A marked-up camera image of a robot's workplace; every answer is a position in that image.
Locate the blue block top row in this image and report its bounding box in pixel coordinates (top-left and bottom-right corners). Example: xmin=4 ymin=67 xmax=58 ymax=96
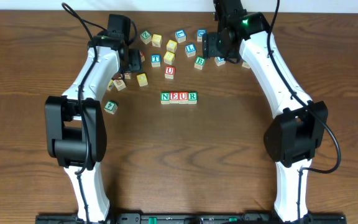
xmin=175 ymin=29 xmax=186 ymax=43

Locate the right black cable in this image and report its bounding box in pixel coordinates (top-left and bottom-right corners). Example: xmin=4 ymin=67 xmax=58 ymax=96
xmin=265 ymin=0 xmax=342 ymax=222

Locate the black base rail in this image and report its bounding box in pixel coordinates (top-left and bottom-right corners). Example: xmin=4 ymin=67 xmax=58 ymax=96
xmin=35 ymin=212 xmax=347 ymax=224

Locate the plain wooden picture block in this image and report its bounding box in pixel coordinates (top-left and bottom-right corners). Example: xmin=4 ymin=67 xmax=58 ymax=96
xmin=113 ymin=79 xmax=126 ymax=91

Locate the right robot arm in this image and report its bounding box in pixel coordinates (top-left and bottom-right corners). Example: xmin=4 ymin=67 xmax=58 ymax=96
xmin=203 ymin=0 xmax=328 ymax=223

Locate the yellow S block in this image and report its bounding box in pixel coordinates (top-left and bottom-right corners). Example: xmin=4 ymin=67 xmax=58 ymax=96
xmin=163 ymin=51 xmax=175 ymax=65

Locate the yellow block beside V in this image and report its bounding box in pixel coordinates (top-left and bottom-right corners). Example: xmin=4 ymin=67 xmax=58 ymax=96
xmin=107 ymin=80 xmax=114 ymax=91

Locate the yellow block top row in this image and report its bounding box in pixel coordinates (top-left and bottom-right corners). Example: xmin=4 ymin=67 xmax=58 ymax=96
xmin=152 ymin=34 xmax=162 ymax=47

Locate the green R block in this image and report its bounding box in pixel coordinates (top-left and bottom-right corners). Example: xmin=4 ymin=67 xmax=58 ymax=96
xmin=188 ymin=91 xmax=198 ymax=105

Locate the green J block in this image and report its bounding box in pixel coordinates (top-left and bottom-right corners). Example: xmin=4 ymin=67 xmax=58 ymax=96
xmin=242 ymin=61 xmax=250 ymax=69

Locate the blue P block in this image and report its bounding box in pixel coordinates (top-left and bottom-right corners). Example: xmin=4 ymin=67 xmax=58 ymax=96
xmin=214 ymin=57 xmax=226 ymax=66

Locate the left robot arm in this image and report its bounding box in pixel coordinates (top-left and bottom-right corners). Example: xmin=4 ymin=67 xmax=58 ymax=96
xmin=45 ymin=14 xmax=142 ymax=223

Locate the blue T block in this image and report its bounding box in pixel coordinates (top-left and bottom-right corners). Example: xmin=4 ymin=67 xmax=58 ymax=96
xmin=151 ymin=54 xmax=161 ymax=67

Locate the black cable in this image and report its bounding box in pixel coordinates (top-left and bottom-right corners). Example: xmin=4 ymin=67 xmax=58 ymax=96
xmin=265 ymin=0 xmax=342 ymax=222
xmin=61 ymin=2 xmax=138 ymax=224

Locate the blue D block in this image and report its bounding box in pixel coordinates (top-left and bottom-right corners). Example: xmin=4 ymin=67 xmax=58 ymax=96
xmin=196 ymin=29 xmax=206 ymax=42

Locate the yellow C block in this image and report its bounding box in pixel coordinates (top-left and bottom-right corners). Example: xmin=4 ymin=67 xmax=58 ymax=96
xmin=167 ymin=40 xmax=178 ymax=53

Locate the left black cable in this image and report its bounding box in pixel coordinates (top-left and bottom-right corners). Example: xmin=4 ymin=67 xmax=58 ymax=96
xmin=61 ymin=2 xmax=138 ymax=224

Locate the green B block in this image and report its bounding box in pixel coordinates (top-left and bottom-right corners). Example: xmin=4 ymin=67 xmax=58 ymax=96
xmin=194 ymin=56 xmax=206 ymax=70

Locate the blue L block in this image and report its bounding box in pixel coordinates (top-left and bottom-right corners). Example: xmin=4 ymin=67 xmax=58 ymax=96
xmin=185 ymin=44 xmax=196 ymax=57

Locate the yellow O block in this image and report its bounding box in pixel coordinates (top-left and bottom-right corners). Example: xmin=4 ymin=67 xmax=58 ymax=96
xmin=137 ymin=73 xmax=148 ymax=86

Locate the red A block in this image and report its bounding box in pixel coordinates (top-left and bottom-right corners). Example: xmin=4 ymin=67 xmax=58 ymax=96
xmin=139 ymin=50 xmax=145 ymax=62

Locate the green N block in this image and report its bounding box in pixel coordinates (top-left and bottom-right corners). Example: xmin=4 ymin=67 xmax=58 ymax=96
xmin=160 ymin=92 xmax=170 ymax=105

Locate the red E block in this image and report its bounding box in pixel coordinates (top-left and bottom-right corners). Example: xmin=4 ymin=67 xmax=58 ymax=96
xmin=169 ymin=92 xmax=179 ymax=104

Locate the green 4 block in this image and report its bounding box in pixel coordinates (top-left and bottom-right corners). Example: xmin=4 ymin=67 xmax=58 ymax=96
xmin=104 ymin=101 xmax=118 ymax=114

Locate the green Z block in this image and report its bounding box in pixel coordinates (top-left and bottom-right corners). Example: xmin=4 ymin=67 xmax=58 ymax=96
xmin=140 ymin=30 xmax=152 ymax=45

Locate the red I block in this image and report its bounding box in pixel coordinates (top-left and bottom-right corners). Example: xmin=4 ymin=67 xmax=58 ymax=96
xmin=124 ymin=73 xmax=132 ymax=79

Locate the red u block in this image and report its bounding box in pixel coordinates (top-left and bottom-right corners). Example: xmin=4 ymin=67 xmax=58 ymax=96
xmin=164 ymin=66 xmax=175 ymax=79
xmin=178 ymin=92 xmax=188 ymax=104

